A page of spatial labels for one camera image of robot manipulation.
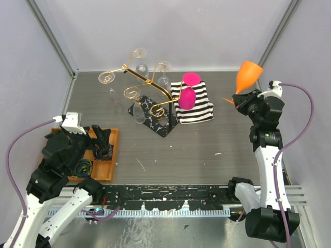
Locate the green patterned rolled tie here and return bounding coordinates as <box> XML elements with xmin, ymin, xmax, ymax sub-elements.
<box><xmin>44</xmin><ymin>130</ymin><xmax>63</xmax><ymax>140</ymax></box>

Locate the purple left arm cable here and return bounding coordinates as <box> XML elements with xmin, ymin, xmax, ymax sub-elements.
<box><xmin>0</xmin><ymin>117</ymin><xmax>122</xmax><ymax>246</ymax></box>

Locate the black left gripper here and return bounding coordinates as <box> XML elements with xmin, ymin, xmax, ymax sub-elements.
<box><xmin>65</xmin><ymin>123</ymin><xmax>111</xmax><ymax>173</ymax></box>

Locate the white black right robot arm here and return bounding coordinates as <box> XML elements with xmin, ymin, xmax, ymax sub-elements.
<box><xmin>227</xmin><ymin>90</ymin><xmax>300</xmax><ymax>243</ymax></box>

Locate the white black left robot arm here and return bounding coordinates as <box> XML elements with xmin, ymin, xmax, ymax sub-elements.
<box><xmin>1</xmin><ymin>125</ymin><xmax>111</xmax><ymax>247</ymax></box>

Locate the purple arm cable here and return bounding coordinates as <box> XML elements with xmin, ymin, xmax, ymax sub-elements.
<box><xmin>235</xmin><ymin>83</ymin><xmax>315</xmax><ymax>243</ymax></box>
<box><xmin>0</xmin><ymin>117</ymin><xmax>122</xmax><ymax>246</ymax></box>

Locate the tall clear champagne flute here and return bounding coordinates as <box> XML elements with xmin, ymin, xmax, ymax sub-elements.
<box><xmin>126</xmin><ymin>87</ymin><xmax>145</xmax><ymax>124</ymax></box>

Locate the orange wooden compartment tray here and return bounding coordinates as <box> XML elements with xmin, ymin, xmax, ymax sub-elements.
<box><xmin>40</xmin><ymin>128</ymin><xmax>119</xmax><ymax>182</ymax></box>

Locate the orange plastic wine glass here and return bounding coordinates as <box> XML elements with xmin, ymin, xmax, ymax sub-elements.
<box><xmin>235</xmin><ymin>60</ymin><xmax>263</xmax><ymax>95</ymax></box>

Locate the yellow blue rolled tie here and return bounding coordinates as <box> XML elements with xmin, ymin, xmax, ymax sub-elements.
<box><xmin>72</xmin><ymin>159</ymin><xmax>93</xmax><ymax>178</ymax></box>

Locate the black white striped cloth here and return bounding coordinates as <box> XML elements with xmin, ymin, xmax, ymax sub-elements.
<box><xmin>174</xmin><ymin>81</ymin><xmax>214</xmax><ymax>124</ymax></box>

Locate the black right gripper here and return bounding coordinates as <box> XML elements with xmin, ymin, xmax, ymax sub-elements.
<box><xmin>232</xmin><ymin>89</ymin><xmax>265</xmax><ymax>126</ymax></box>

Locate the white slotted cable duct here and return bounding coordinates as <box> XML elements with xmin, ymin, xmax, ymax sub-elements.
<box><xmin>48</xmin><ymin>208</ymin><xmax>231</xmax><ymax>218</ymax></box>

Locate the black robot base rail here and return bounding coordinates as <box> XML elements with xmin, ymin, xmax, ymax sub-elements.
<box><xmin>93</xmin><ymin>184</ymin><xmax>240</xmax><ymax>211</ymax></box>

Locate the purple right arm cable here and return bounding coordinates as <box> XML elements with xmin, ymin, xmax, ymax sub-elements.
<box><xmin>235</xmin><ymin>83</ymin><xmax>315</xmax><ymax>243</ymax></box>

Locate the pink plastic wine glass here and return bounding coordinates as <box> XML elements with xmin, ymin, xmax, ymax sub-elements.
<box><xmin>178</xmin><ymin>72</ymin><xmax>201</xmax><ymax>110</ymax></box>

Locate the clear stemmed wine glass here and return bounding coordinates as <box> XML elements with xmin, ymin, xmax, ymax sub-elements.
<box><xmin>157</xmin><ymin>61</ymin><xmax>172</xmax><ymax>91</ymax></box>

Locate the blue floral rolled tie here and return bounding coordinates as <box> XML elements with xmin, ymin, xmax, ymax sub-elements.
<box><xmin>93</xmin><ymin>144</ymin><xmax>113</xmax><ymax>161</ymax></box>

